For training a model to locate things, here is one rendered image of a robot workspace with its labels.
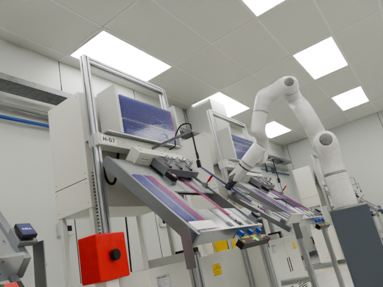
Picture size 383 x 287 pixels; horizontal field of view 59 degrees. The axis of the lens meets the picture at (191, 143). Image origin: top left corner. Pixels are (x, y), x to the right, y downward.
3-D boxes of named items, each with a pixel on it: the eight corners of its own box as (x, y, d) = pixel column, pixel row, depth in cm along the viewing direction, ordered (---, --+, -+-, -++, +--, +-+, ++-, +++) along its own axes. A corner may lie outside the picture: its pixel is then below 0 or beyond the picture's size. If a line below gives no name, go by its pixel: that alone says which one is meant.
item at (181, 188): (210, 199, 223) (214, 192, 222) (141, 197, 169) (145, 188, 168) (176, 173, 241) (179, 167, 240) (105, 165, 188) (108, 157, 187)
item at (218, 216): (256, 229, 202) (259, 225, 201) (195, 239, 148) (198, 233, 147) (232, 211, 212) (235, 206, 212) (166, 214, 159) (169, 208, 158)
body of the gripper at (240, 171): (244, 162, 209) (233, 176, 212) (237, 160, 201) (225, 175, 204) (253, 169, 205) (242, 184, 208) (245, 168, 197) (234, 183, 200)
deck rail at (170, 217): (194, 245, 148) (200, 234, 147) (191, 246, 146) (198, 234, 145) (104, 165, 188) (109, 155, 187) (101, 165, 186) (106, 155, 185)
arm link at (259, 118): (264, 118, 217) (256, 164, 211) (250, 110, 206) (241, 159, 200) (276, 118, 210) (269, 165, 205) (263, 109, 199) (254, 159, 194)
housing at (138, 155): (179, 177, 239) (188, 160, 237) (130, 172, 199) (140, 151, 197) (172, 172, 244) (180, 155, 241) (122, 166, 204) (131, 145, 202)
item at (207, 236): (256, 234, 201) (262, 224, 200) (194, 246, 148) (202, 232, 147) (255, 233, 202) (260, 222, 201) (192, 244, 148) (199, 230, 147)
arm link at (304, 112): (321, 156, 184) (320, 162, 199) (341, 146, 182) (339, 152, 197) (276, 84, 201) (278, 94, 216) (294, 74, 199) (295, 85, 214)
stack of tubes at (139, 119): (178, 145, 243) (170, 111, 251) (126, 134, 201) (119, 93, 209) (164, 151, 249) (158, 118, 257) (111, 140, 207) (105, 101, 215)
